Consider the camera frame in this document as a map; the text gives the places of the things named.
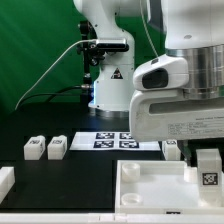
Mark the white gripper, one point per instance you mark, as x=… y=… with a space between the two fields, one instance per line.
x=163 y=115

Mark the white square tabletop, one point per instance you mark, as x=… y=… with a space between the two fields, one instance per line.
x=160 y=187

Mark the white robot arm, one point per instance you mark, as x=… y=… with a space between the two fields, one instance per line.
x=161 y=62

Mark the white sheet with tags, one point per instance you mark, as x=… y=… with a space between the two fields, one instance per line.
x=110 y=141

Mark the silver camera on stand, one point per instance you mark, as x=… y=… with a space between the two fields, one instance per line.
x=112 y=45

